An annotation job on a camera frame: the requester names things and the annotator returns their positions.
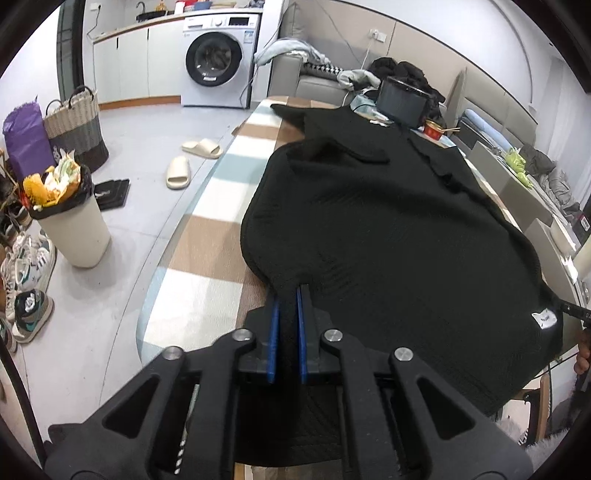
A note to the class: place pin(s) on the pile of black clothes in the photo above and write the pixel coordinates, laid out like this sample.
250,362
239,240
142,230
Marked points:
408,69

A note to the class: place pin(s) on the white base cabinet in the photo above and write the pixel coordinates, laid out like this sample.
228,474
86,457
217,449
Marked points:
134,64

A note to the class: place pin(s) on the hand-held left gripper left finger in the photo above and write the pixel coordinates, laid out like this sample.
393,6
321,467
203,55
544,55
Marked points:
274,344

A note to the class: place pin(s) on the black knit sweater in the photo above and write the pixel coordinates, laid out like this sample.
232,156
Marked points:
392,221

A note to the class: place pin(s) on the white green sneaker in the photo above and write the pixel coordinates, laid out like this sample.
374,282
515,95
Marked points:
32,267

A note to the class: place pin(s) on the woven basket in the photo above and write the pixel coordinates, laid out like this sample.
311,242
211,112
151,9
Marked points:
76,124

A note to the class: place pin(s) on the black framed door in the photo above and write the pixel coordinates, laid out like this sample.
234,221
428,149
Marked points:
71,41

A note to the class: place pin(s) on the grey padded jacket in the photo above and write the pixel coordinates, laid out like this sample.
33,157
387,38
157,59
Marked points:
554,182

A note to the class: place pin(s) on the white washing machine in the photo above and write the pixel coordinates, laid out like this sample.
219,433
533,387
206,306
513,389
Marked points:
231,94

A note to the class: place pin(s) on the wall socket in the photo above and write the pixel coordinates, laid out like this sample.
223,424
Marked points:
378,35

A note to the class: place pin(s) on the beige side cabinet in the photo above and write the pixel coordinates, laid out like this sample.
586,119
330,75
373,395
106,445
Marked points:
517,203

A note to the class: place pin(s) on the black countertop appliance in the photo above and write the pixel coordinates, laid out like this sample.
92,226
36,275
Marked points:
401,104

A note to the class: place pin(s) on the wooden chopsticks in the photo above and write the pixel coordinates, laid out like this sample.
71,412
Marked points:
452,131

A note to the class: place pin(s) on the light blue folded cloth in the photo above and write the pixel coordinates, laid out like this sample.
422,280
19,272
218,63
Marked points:
482,125

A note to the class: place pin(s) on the light blue clothing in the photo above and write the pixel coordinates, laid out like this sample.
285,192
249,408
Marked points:
288,48

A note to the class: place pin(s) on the green plush toy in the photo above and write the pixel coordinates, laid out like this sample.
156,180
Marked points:
517,161

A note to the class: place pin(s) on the black teal sneaker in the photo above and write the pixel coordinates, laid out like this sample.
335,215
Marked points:
32,316

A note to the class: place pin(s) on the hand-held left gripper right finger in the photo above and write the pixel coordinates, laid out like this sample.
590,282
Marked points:
302,344

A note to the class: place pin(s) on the red cup with chopsticks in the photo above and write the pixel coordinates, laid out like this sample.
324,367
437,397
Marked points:
434,130

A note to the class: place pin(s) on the wooden chair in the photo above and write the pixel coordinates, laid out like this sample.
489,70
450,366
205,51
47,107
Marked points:
544,397

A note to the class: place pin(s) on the purple bag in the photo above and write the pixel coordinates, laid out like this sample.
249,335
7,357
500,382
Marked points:
27,138

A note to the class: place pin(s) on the black faucet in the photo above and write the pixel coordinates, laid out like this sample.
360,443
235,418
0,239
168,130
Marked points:
141,7

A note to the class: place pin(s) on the person's right hand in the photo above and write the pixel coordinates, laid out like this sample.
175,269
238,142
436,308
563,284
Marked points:
583,350

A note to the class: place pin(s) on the white trash bin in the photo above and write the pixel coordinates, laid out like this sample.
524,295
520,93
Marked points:
74,230

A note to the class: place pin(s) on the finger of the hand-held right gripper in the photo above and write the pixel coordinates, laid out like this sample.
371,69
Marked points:
572,310

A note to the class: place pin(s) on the grey sofa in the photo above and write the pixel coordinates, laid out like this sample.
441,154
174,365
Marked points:
318,87

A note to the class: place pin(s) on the houndstooth cushion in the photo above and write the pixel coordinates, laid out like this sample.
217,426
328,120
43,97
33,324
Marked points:
323,69

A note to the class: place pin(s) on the beige slipper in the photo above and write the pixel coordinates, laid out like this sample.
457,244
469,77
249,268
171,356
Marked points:
203,148
178,173

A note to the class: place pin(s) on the checkered blanket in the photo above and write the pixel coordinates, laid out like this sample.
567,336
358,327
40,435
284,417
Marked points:
207,249

